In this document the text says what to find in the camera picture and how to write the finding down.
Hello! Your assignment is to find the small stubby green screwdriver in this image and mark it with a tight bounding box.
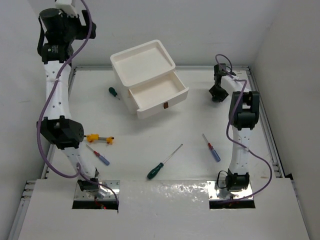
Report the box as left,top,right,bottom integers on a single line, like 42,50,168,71
108,87,120,100

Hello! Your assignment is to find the long green screwdriver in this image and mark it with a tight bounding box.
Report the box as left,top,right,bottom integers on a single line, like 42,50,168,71
146,144,183,180

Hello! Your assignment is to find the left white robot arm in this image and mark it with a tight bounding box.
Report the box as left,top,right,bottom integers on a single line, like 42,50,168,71
36,1,99,193

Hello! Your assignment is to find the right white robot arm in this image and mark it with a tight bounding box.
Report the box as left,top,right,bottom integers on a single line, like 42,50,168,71
209,63,260,200

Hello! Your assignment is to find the right red blue screwdriver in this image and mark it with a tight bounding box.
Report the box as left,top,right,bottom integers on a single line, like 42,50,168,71
202,133,221,162

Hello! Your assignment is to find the red blue screwdriver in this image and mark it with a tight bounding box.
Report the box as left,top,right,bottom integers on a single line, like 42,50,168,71
202,133,221,162
86,144,110,166

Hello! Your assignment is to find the white pull-out drawer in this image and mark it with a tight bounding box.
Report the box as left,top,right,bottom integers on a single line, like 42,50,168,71
129,71,189,120

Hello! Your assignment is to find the white drawer cabinet box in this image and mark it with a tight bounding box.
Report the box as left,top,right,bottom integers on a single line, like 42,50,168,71
110,39,176,114

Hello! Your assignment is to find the yellow clamp tool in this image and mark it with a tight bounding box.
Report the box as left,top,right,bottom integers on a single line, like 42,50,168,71
84,133,115,145

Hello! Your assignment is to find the left red blue screwdriver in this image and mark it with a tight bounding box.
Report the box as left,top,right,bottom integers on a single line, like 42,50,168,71
86,144,110,166

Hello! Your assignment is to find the white front cover board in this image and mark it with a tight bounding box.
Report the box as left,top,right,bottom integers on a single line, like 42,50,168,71
19,179,309,240

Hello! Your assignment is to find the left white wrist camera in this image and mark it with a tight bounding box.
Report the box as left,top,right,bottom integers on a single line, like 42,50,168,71
55,0,78,17

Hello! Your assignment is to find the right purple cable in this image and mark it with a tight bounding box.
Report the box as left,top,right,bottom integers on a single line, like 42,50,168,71
215,53,273,203

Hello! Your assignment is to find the purple cable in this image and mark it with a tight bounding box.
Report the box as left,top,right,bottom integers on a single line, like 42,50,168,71
39,0,120,208
215,53,273,203

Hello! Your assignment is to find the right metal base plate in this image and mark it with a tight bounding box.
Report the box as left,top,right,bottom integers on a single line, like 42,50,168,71
206,180,254,202

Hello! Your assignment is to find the metal base plate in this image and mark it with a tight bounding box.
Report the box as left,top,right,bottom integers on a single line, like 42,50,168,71
206,180,254,202
73,180,120,201

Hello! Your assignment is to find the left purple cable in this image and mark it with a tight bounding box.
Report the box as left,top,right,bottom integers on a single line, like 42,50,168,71
39,0,120,208

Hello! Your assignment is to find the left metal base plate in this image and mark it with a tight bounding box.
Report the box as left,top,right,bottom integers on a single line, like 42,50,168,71
73,180,120,201

